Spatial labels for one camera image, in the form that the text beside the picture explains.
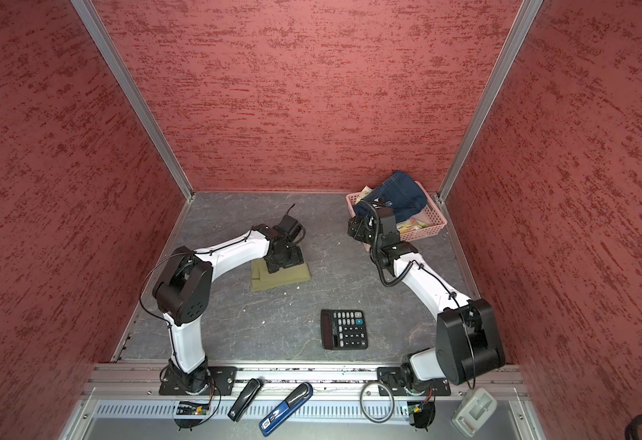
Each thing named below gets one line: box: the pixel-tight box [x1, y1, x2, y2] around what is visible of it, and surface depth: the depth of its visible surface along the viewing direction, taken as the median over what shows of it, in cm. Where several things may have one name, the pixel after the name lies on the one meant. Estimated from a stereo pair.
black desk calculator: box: [320, 308, 368, 351], surface depth 83 cm
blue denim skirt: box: [353, 170, 428, 223], surface depth 109 cm
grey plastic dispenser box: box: [451, 387, 499, 438], surface depth 69 cm
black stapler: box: [227, 377, 265, 423], surface depth 70 cm
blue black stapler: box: [258, 382, 314, 438], surface depth 68 cm
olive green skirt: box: [251, 258, 312, 293], surface depth 92 cm
